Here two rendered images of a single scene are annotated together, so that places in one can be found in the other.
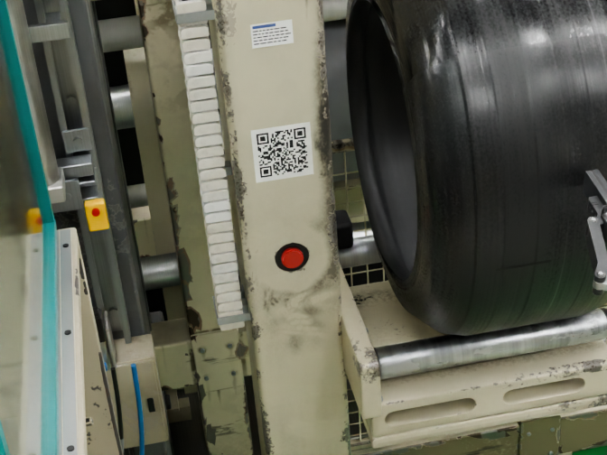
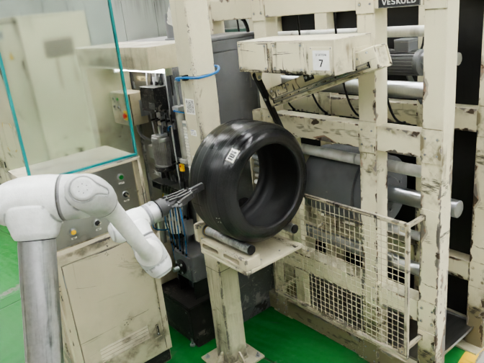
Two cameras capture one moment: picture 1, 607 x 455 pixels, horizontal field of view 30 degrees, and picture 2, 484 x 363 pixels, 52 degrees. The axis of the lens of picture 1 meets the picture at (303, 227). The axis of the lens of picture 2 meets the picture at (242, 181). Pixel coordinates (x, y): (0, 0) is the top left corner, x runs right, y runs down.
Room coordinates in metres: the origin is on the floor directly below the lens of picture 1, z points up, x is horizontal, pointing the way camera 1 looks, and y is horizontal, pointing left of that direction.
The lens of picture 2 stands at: (0.25, -2.18, 1.94)
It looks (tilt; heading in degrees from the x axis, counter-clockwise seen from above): 19 degrees down; 60
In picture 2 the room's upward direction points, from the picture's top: 6 degrees counter-clockwise
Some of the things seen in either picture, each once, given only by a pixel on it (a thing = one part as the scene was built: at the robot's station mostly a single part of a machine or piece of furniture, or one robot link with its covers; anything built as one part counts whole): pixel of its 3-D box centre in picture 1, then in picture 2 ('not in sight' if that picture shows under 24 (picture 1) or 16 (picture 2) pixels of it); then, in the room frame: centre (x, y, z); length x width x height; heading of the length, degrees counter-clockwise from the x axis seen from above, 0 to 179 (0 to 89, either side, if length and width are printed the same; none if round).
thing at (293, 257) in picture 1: (291, 255); not in sight; (1.26, 0.02, 1.06); 0.03 x 0.02 x 0.03; 98
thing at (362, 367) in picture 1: (340, 308); (227, 220); (1.35, -0.05, 0.90); 0.40 x 0.03 x 0.10; 8
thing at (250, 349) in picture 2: not in sight; (232, 355); (1.32, 0.03, 0.02); 0.27 x 0.27 x 0.04; 8
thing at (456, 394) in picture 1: (486, 380); (228, 251); (1.24, -0.24, 0.83); 0.36 x 0.09 x 0.06; 98
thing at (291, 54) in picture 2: not in sight; (299, 54); (1.69, -0.30, 1.71); 0.61 x 0.25 x 0.15; 98
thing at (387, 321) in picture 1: (456, 342); (251, 248); (1.38, -0.22, 0.80); 0.37 x 0.36 x 0.02; 8
